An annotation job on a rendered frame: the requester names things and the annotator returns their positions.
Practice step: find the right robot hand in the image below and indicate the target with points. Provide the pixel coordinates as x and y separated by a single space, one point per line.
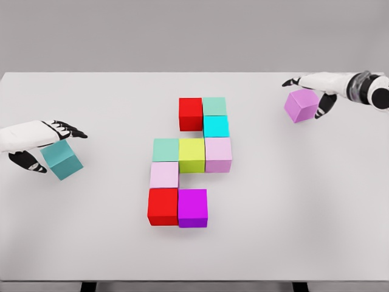
316 82

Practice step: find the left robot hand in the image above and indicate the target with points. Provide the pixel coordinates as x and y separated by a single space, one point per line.
30 134

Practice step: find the violet cube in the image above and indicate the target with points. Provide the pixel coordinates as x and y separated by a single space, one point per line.
299 106

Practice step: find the teal cube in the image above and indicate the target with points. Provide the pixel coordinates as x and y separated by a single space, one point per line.
62 161

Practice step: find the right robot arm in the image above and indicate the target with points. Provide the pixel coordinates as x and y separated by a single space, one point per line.
364 86

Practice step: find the mint green cube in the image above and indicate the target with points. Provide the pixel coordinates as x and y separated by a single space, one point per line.
214 106
165 150

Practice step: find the cyan cube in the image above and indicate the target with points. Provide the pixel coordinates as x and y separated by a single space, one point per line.
215 126

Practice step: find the light pink cube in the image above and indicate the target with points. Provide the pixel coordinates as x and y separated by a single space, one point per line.
164 175
218 153

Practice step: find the red cube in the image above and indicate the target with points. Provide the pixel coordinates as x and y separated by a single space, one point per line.
190 114
162 207

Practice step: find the yellow cube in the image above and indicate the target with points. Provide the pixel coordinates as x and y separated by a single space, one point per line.
191 155

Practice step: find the magenta cube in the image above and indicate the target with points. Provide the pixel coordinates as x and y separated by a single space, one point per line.
192 208

